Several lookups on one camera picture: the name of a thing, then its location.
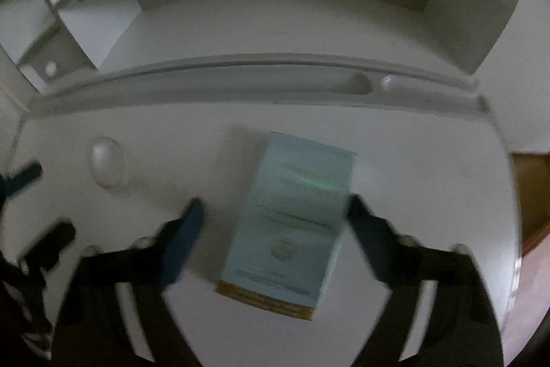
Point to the light blue cigarette box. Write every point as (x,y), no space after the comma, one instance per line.
(290,227)

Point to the clear round plastic lid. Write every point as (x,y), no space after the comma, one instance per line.
(108,163)

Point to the pink bed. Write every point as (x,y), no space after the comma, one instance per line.
(531,301)

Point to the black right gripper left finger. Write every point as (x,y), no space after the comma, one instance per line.
(90,328)

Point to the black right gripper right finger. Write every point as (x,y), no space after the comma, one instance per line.
(462,329)

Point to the white desk with shelves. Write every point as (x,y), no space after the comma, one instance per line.
(192,89)

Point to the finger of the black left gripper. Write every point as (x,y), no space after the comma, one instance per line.
(14,184)
(45,254)

